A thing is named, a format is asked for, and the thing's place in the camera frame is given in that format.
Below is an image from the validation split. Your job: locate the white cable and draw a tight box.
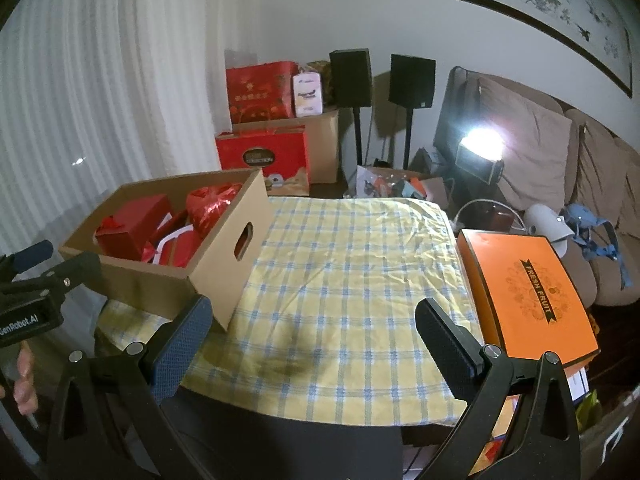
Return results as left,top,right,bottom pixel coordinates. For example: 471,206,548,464
450,199,526,231

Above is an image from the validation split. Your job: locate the black speaker stand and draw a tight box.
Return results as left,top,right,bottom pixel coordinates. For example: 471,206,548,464
402,107,415,171
352,106,366,171

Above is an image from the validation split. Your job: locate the small white box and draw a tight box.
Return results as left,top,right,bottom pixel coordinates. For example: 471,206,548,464
291,72,323,116

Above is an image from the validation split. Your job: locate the bright video light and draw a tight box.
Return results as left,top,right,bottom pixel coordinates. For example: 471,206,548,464
455,127,506,186

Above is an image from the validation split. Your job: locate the blue strap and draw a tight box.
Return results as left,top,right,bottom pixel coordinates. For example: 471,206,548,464
555,204,633,291

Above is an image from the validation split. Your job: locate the clear plastic bag with items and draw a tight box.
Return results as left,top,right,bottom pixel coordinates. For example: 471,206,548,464
355,162,431,201

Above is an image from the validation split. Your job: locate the yellow checked tablecloth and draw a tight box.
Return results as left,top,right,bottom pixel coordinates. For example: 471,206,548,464
97,195,501,426

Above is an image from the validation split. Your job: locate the small brown wooden box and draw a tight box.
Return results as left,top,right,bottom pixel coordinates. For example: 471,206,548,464
487,207,516,233

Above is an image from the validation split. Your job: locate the person's left hand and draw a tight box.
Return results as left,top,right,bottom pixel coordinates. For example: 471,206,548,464
11,349,41,417

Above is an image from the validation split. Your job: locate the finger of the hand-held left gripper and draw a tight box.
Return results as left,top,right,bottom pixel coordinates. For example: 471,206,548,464
37,252,103,306
0,240,55,281

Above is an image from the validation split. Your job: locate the orange flat box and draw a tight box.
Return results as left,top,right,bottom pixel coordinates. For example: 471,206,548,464
457,228,600,368

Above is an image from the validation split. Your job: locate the black table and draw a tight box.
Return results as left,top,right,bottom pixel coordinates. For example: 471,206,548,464
160,390,406,480

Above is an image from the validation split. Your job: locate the red box with round window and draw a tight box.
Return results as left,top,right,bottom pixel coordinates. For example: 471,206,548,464
216,125,311,196

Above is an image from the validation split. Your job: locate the red rounded tin box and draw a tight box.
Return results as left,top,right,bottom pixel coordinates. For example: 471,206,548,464
150,227,208,268

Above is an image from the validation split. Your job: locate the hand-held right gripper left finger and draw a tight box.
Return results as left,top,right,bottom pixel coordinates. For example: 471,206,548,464
47,294,221,480

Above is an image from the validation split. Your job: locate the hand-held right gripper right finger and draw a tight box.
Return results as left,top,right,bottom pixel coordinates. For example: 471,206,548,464
415,297,583,480

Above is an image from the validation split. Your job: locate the white curtain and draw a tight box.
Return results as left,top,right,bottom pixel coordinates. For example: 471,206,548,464
0,0,236,281

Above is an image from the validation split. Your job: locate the large red patterned gift bag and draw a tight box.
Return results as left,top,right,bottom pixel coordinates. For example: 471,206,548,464
225,61,299,125

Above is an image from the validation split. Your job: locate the beige sofa cushion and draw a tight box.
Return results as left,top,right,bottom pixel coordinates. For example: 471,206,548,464
565,109,632,221
470,76,573,206

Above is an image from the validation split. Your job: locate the large brown cardboard carton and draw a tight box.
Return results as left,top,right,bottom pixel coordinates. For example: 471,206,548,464
232,109,341,185

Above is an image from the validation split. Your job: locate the yellow green snack packet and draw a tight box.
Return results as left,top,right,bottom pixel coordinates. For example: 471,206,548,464
575,389,603,428

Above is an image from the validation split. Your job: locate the red gift box with ribbon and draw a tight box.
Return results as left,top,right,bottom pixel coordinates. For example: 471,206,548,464
94,194,173,263

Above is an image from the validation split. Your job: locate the brown cardboard box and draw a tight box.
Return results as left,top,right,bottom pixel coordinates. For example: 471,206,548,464
59,167,273,333

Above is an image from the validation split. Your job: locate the black flat panel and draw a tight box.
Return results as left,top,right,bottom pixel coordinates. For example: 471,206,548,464
432,66,481,166

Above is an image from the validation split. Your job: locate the brown sofa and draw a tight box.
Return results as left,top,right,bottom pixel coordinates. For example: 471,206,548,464
450,67,640,311

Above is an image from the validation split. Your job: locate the framed wall painting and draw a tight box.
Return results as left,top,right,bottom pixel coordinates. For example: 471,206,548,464
437,0,633,98

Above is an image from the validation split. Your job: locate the red foil ribbon ball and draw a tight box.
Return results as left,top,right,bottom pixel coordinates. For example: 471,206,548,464
186,184,243,238

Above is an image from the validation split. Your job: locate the small dark box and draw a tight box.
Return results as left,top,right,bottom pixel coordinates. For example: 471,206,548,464
412,147,446,173

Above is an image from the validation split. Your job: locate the brown patterned package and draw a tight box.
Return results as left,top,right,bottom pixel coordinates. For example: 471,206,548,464
300,60,332,83

